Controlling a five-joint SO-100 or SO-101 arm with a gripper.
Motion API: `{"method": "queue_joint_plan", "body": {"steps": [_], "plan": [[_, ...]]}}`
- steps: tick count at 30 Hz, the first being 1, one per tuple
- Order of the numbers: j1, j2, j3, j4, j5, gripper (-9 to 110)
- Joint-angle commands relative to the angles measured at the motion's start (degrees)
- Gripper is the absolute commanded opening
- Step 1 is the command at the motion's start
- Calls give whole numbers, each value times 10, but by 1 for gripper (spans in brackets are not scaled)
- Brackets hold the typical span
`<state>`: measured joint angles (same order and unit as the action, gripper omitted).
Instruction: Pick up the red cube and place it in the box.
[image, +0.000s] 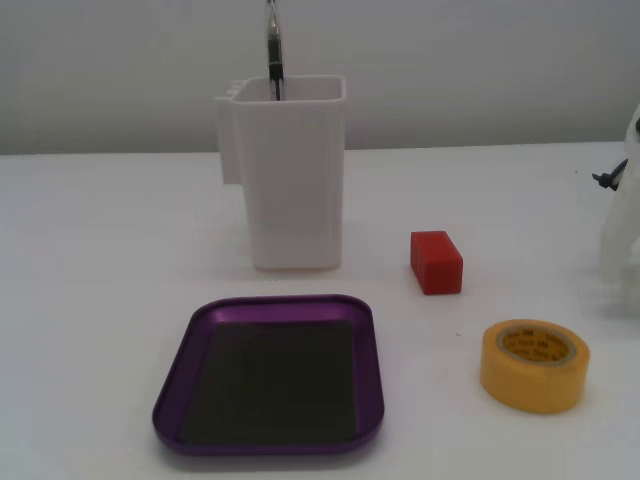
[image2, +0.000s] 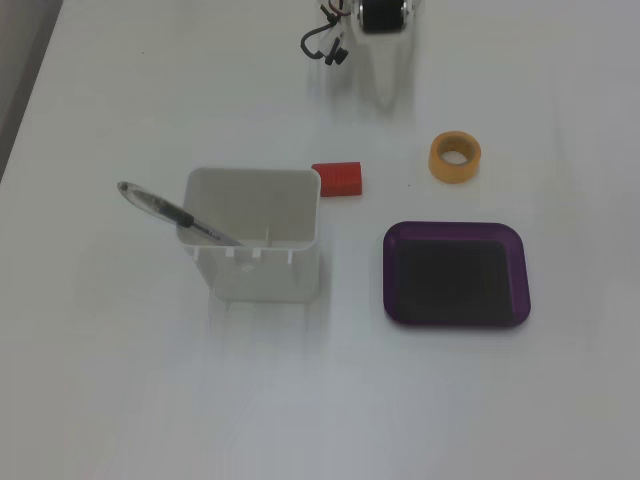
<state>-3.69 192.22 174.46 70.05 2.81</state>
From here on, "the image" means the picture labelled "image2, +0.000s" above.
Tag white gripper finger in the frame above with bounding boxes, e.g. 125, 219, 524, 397
384, 33, 416, 114
357, 34, 394, 112

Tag clear black ballpoint pen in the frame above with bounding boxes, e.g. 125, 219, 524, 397
116, 180, 245, 248

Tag red ribbed cube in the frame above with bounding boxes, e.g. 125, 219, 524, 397
310, 160, 365, 199

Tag black camera cable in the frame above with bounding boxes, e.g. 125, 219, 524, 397
300, 19, 346, 60

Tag white plastic box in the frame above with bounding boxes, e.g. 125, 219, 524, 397
174, 166, 322, 304

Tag purple metal tray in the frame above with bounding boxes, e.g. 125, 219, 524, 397
382, 220, 532, 331

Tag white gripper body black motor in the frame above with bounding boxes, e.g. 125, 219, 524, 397
349, 0, 426, 37

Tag small black camera module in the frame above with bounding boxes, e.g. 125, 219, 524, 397
323, 43, 349, 67

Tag yellow tape roll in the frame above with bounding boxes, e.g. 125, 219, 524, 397
427, 130, 482, 185

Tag thin coloured motor wires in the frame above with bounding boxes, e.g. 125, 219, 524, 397
317, 0, 352, 20

